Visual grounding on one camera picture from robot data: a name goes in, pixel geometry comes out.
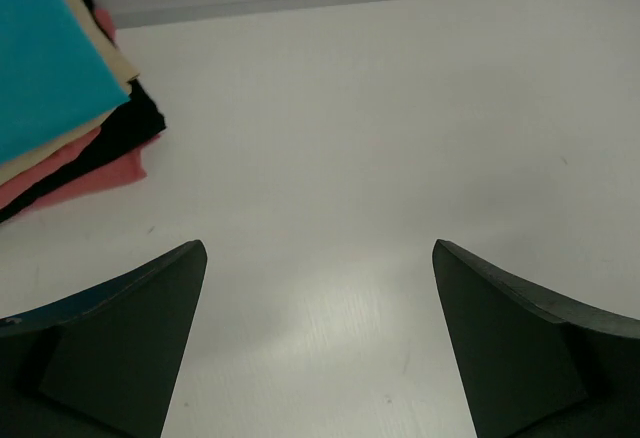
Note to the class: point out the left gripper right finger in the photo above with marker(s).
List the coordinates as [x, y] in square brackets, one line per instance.
[533, 362]

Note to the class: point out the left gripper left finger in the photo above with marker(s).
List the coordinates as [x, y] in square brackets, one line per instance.
[102, 362]

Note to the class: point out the teal t shirt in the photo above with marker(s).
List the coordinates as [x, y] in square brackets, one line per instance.
[45, 58]

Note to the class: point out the pink folded t shirt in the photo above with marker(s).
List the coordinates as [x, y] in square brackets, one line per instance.
[110, 158]

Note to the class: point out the black folded t shirt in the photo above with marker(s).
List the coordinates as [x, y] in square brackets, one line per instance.
[71, 105]

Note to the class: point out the beige folded t shirt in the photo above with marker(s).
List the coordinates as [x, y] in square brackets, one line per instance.
[115, 58]

